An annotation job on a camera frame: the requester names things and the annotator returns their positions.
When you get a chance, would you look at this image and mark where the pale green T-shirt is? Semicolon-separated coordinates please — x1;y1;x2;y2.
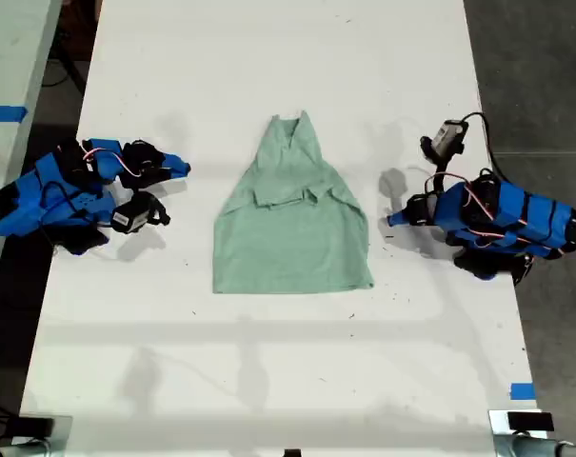
211;109;375;295

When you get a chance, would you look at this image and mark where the long blue tape strip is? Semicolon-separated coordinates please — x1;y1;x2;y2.
0;105;29;124

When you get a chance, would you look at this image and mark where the white side table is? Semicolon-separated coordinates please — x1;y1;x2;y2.
0;0;64;306

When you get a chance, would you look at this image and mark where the short blue tape strip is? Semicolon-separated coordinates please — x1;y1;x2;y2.
509;382;537;401

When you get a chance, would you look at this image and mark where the black box on metal plate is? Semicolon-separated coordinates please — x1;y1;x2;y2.
10;412;74;448
487;407;556;457

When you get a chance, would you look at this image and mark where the grey metal pipe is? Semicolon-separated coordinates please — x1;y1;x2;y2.
0;438;53;457
494;433;576;457

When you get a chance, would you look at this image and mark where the black camera stalk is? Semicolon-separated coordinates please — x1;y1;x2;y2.
419;135;455;194

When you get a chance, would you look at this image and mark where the black camera box white label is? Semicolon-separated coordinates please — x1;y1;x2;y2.
110;190;171;235

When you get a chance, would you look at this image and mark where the grey and black camera box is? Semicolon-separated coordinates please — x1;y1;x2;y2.
430;118;468;156

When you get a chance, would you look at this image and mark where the black camera cable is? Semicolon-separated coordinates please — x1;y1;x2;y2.
460;110;508;183

